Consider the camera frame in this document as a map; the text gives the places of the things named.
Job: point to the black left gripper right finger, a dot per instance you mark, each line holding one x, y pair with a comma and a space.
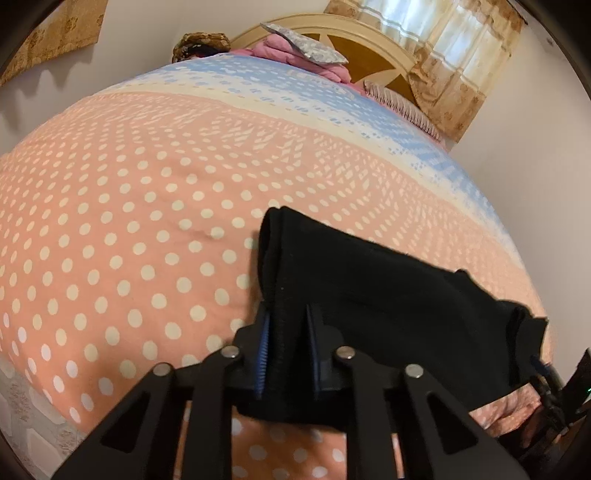
398, 422

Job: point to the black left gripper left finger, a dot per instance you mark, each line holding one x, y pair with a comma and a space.
139, 437

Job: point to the grey floral pillow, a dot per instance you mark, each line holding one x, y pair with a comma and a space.
312, 50

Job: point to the beige side curtain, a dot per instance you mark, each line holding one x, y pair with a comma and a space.
74, 25

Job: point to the black pants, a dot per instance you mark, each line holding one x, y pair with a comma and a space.
399, 310

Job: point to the beige window curtain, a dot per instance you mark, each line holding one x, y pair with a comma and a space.
459, 48

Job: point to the cream wooden headboard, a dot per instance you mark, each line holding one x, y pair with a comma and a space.
372, 55

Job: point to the pink folded blanket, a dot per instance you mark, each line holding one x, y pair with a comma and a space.
275, 48

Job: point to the pink blue patterned bedspread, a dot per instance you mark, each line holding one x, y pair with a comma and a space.
129, 222

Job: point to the brown patterned cushion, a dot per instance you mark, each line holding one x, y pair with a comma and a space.
199, 45

